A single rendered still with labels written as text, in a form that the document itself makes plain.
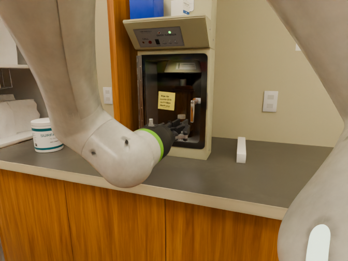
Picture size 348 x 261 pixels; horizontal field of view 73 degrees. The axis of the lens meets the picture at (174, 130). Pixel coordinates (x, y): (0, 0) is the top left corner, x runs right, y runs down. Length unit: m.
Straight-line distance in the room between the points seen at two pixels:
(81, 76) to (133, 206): 0.67
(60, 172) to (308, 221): 0.95
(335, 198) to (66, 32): 0.28
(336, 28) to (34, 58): 0.31
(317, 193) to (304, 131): 1.26
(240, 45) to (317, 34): 1.16
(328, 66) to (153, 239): 0.85
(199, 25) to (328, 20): 0.69
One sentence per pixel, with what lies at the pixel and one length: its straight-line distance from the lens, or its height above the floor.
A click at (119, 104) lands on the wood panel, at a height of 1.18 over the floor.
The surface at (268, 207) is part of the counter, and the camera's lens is 0.78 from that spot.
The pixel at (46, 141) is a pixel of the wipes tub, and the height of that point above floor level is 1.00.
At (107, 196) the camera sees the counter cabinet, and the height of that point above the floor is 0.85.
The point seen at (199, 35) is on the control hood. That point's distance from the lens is 0.94.
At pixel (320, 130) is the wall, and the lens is 1.47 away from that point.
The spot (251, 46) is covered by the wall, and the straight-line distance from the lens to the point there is 1.41.
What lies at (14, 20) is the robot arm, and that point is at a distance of 0.30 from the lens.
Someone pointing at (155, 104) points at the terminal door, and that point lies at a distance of 1.06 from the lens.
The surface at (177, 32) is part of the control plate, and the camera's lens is 0.95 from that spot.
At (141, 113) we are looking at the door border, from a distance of 1.09.
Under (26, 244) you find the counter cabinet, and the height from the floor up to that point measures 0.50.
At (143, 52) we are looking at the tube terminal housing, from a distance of 1.08.
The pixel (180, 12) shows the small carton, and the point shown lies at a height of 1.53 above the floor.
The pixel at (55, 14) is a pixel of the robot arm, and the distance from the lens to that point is 0.28.
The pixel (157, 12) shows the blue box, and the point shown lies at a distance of 0.99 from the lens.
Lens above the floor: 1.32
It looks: 14 degrees down
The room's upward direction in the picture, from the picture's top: straight up
